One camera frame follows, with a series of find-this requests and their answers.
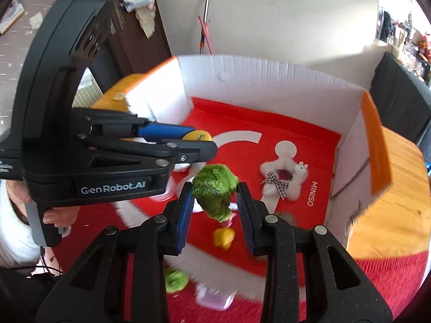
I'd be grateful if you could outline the white fluffy plush toy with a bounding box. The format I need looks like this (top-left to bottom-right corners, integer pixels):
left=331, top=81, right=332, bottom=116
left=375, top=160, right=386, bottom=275
left=260, top=157, right=308, bottom=201

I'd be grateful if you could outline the green plush keychain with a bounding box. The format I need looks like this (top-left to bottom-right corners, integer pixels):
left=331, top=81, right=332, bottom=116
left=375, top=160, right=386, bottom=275
left=166, top=164, right=240, bottom=292

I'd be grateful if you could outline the grey rounded case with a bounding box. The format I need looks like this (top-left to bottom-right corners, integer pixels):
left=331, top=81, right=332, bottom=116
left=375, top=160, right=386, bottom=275
left=275, top=212, right=296, bottom=226

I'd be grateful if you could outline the yellow round lid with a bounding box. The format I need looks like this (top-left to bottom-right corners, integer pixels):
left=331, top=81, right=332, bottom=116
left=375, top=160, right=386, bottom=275
left=182, top=130, right=212, bottom=142

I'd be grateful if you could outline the person left hand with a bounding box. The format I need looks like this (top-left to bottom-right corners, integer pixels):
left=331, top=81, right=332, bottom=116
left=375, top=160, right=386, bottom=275
left=6, top=180, right=80, bottom=227

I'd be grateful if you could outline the dark wooden door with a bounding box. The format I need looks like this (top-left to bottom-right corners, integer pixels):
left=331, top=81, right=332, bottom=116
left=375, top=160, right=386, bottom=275
left=90, top=0, right=172, bottom=92

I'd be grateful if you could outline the orange white cardboard box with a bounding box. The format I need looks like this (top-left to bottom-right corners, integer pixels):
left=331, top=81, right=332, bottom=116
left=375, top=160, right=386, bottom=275
left=91, top=54, right=394, bottom=263

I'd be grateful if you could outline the red knitted mat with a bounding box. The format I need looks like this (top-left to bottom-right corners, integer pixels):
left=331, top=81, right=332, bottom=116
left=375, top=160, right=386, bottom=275
left=50, top=208, right=429, bottom=323

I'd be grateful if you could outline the orange tipped mop stick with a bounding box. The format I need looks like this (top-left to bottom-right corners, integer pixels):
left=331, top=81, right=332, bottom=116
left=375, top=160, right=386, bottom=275
left=198, top=0, right=213, bottom=55

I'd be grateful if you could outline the grey cloth covered desk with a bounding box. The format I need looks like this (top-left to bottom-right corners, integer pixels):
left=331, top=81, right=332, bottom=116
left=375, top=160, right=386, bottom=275
left=370, top=52, right=430, bottom=144

